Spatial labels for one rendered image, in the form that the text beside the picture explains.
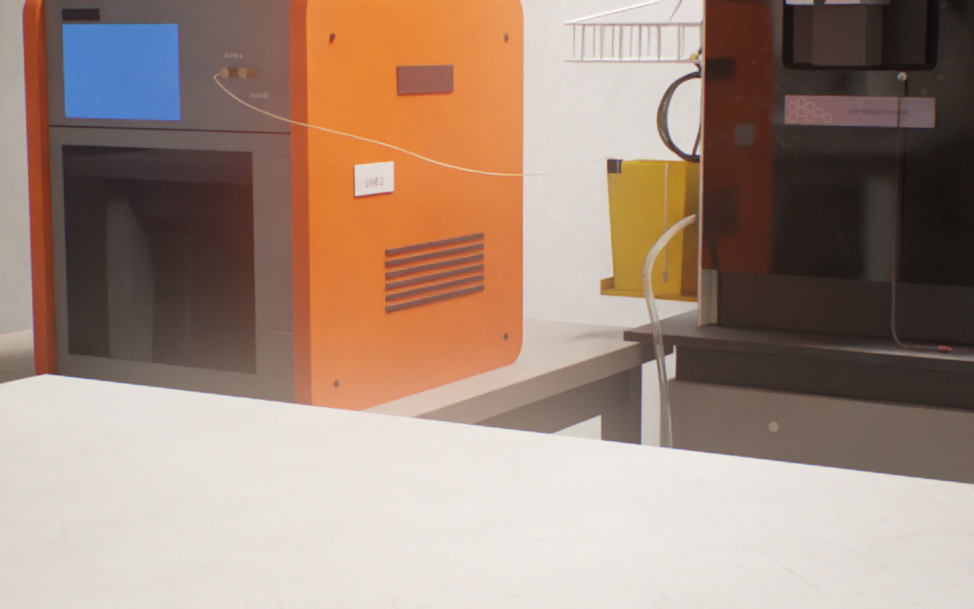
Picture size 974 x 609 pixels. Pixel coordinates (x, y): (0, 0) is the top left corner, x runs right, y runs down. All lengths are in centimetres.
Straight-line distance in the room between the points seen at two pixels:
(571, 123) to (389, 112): 172
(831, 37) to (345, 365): 66
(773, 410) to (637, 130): 145
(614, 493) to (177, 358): 120
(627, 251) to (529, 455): 150
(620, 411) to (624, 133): 124
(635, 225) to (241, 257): 63
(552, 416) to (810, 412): 30
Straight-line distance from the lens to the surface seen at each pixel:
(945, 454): 211
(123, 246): 195
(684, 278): 230
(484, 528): 71
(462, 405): 195
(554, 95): 362
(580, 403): 227
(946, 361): 209
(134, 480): 80
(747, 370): 219
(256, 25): 183
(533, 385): 208
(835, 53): 211
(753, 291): 226
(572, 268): 362
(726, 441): 220
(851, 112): 217
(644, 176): 230
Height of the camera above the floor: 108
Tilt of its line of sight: 8 degrees down
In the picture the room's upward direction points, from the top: straight up
